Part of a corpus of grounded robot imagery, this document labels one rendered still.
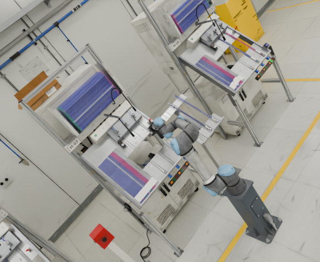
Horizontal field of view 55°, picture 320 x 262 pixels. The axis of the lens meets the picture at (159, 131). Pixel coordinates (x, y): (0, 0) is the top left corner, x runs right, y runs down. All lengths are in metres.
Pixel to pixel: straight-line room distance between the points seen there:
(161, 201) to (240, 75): 1.53
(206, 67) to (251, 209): 1.52
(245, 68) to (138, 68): 1.91
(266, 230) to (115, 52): 3.09
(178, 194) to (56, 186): 1.84
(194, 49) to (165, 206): 1.68
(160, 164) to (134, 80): 2.19
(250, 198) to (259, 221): 0.25
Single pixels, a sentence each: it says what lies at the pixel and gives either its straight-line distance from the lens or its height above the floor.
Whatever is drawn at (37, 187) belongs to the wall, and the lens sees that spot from 4.36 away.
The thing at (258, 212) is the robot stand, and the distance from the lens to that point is 2.60.
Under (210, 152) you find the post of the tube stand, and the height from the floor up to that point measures 0.40.
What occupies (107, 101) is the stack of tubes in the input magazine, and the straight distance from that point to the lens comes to 2.81.
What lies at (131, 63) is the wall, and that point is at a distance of 4.66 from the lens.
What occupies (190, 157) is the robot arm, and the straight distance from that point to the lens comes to 2.18.
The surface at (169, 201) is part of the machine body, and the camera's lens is 3.22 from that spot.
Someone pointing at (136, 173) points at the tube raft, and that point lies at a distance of 2.70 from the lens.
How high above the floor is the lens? 2.29
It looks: 28 degrees down
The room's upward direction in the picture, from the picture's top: 37 degrees counter-clockwise
